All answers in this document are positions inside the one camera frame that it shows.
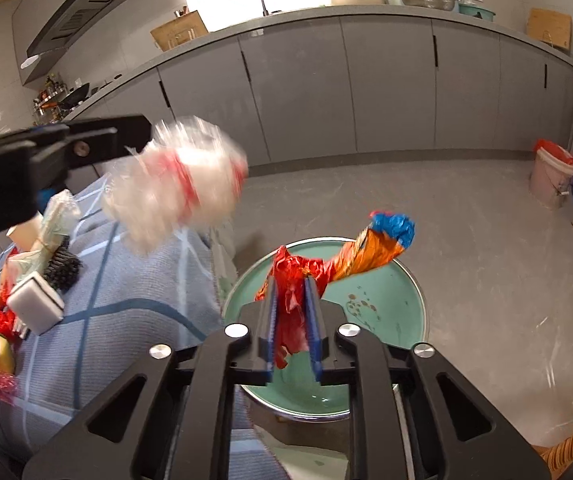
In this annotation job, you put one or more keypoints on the pink bucket red lid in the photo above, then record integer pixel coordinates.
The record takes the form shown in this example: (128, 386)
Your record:
(552, 174)

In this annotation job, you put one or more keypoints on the green enamel basin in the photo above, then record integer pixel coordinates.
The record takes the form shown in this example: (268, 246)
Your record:
(387, 301)

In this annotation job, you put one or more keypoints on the black wok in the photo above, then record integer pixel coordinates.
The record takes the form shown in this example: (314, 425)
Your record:
(75, 97)

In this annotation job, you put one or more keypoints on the range hood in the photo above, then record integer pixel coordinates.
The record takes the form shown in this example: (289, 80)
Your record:
(68, 23)

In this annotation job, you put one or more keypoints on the green-white plastic bag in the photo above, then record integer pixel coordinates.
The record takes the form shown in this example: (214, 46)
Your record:
(38, 238)

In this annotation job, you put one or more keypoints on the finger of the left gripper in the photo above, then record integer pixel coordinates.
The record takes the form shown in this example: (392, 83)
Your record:
(106, 129)
(26, 169)

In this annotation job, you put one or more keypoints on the clear plastic bag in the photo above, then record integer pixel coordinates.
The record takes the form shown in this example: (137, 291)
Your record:
(190, 175)

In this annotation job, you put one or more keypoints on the blue plaid tablecloth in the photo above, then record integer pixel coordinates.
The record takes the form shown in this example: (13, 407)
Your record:
(121, 305)

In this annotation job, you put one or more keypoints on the wooden cutting board right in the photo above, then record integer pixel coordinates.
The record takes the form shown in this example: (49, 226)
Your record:
(551, 27)

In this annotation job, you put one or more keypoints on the teal tray on counter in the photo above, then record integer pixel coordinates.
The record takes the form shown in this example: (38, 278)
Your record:
(476, 11)

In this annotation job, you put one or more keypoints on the black knitted cloth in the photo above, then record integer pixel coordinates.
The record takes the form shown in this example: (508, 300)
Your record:
(63, 269)

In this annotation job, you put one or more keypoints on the spice rack with bottles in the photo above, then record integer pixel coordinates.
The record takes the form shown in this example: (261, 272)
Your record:
(47, 108)

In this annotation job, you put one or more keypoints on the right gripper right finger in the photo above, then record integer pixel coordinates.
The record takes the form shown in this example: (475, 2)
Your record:
(330, 338)

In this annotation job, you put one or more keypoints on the grey kitchen base cabinets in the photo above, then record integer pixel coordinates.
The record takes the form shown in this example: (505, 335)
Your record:
(357, 80)

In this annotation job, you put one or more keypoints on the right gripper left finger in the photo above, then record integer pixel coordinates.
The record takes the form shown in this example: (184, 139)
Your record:
(251, 360)

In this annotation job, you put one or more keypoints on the wooden cutting board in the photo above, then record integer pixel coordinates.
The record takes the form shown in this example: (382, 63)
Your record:
(179, 31)
(551, 27)

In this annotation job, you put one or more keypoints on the wicker chair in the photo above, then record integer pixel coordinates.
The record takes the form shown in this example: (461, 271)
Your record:
(558, 457)

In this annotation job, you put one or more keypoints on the wooden cutting board left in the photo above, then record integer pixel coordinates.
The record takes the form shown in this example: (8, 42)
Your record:
(179, 31)

